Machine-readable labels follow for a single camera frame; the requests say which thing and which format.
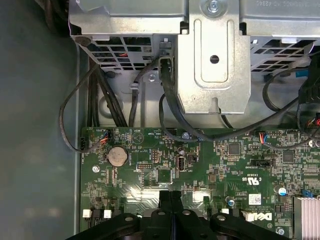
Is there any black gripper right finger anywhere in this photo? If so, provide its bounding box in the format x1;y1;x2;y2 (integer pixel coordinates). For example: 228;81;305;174
171;190;275;240

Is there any green motherboard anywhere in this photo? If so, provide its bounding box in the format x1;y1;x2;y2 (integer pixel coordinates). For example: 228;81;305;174
79;126;320;240

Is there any thick black cable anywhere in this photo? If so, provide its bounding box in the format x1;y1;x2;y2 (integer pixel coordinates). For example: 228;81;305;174
158;56;320;143

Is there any black cable with clip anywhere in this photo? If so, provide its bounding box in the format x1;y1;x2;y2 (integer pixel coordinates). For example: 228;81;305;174
127;57;162;128

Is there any silver metal drive cage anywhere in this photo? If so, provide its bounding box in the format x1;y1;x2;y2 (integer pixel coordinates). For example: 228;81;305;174
68;0;320;116

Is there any thin black looped cable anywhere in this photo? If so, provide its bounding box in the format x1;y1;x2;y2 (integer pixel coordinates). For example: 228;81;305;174
58;63;108;153

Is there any silver finned heatsink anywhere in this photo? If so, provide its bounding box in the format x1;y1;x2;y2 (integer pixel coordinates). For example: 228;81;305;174
293;196;320;240

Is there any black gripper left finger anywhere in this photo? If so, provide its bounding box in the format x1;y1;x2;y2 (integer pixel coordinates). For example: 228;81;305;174
66;190;173;240

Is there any black open PC case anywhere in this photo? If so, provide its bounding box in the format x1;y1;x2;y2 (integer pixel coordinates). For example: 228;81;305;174
0;0;320;240

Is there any black cable bundle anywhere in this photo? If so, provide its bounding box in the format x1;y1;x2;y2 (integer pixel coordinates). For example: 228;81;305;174
87;67;128;128

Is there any internal USB port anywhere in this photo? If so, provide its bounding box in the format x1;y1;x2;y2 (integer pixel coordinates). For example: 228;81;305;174
176;156;187;173

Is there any round coin battery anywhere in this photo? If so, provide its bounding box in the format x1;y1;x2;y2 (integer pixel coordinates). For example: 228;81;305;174
106;146;129;167

